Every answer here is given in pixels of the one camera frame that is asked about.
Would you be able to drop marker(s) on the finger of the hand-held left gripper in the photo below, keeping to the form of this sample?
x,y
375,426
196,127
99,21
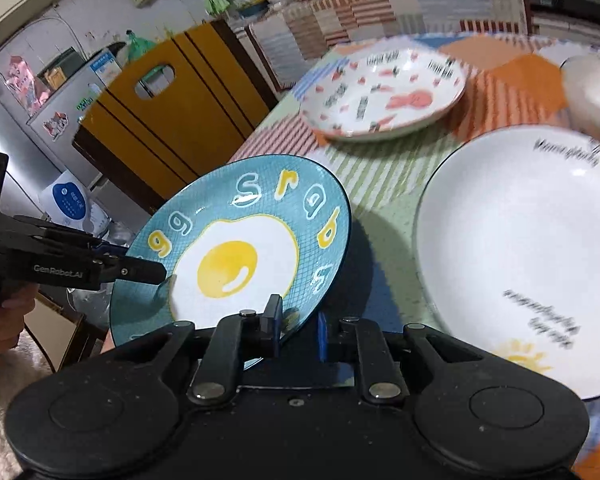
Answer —
x,y
55,226
140,271

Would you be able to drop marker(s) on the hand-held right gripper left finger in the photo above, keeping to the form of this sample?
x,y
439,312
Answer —
x,y
275,322

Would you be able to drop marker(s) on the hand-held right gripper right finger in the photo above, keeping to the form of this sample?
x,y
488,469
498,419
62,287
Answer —
x,y
322,337

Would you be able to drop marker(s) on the blue fried egg plate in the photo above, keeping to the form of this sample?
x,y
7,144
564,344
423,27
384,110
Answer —
x,y
240,260

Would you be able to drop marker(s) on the white bowl black rim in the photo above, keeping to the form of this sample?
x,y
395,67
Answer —
x,y
597,95

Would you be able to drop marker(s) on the person's left hand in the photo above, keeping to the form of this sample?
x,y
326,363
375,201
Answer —
x,y
7,322

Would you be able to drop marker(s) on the white bag blue label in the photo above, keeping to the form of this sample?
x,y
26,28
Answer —
x,y
70,200

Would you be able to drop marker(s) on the silver refrigerator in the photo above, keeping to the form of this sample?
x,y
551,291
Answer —
x,y
35,145

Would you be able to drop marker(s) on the yellow wooden chair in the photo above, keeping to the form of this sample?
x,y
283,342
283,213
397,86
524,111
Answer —
x,y
190,110

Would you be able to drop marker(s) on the patchwork checked tablecloth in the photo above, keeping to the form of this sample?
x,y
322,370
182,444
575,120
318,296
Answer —
x,y
390,170

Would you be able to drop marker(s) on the green plastic bag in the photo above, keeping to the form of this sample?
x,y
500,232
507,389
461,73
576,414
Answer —
x,y
141,50

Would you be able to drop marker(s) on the large white plate sun print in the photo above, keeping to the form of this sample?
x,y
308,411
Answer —
x,y
505,220

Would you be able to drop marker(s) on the white plate pink rabbit print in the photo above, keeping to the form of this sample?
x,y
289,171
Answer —
x,y
380,95

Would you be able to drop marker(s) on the blue basin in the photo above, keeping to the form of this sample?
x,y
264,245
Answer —
x,y
252,8

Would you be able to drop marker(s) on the striped patchwork counter cloth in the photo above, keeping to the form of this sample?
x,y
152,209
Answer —
x,y
360,15

